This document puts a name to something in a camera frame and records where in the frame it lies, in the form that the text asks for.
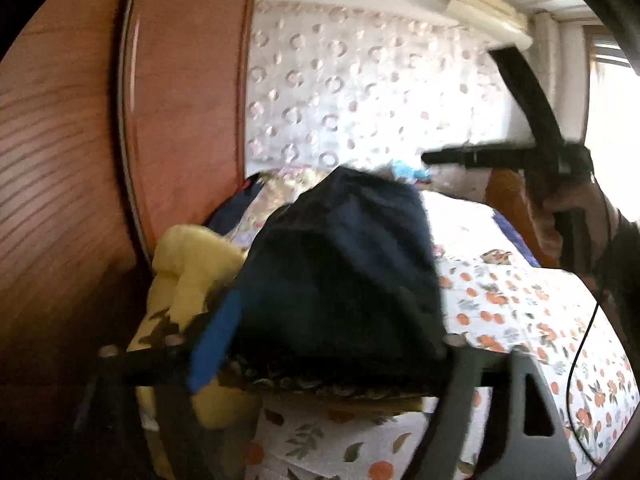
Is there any cardboard box with blue bags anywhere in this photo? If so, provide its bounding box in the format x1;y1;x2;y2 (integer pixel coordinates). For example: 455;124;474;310
390;159;431;183

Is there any floral quilt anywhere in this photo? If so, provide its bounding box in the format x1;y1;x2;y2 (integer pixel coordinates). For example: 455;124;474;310
235;166;331;248

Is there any black circle-patterned garment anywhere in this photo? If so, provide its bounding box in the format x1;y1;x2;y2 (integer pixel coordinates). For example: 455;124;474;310
215;355;441;401

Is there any navy blue blanket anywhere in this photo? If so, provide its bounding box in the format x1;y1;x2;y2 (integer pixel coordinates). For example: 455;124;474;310
492;210;541;268

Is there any navy printed t-shirt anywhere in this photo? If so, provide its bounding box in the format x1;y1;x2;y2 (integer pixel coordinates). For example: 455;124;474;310
227;166;448;373

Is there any wall air conditioner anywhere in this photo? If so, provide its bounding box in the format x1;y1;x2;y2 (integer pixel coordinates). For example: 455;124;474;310
445;0;533;51

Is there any person's right forearm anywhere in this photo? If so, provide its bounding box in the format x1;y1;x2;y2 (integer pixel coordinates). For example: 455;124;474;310
595;205;640;301

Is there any person's right hand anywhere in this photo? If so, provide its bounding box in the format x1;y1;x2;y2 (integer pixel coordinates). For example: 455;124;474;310
530;185;608;271

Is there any circle-patterned sheer curtain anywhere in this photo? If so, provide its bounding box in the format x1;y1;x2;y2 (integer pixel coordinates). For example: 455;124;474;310
245;0;526;171

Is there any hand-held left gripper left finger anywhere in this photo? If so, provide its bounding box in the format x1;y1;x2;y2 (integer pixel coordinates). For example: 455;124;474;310
75;290;246;480

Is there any yellow plush toy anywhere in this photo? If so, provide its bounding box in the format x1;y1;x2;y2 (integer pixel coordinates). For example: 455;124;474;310
127;224;266;480

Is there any black cable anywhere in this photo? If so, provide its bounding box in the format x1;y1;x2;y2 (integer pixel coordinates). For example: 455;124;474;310
567;270;608;466

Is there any wooden cabinet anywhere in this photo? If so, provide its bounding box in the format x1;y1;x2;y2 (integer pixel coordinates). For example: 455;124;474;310
487;167;561;268

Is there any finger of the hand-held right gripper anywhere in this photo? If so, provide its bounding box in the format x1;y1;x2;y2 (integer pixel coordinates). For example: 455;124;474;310
422;145;531;168
489;47;567;153

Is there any orange-print bed sheet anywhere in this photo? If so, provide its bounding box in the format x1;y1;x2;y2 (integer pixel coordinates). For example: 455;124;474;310
245;190;640;480

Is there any white wrapped pipe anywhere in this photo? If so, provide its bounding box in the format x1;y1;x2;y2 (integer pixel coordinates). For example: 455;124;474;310
532;12;563;136

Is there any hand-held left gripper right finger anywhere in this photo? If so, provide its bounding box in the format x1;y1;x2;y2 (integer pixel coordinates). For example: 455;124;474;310
425;336;578;480

